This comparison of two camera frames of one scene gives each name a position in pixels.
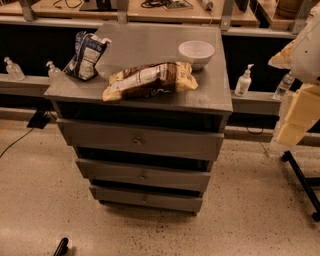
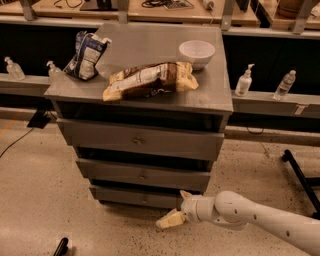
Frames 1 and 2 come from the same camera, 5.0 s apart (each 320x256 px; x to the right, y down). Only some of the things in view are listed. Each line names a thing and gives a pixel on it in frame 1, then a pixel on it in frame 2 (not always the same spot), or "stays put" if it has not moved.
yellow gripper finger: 283,58 -> 195,208
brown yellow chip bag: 149,79 stays put
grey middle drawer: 145,175 stays put
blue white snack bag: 88,49 stays put
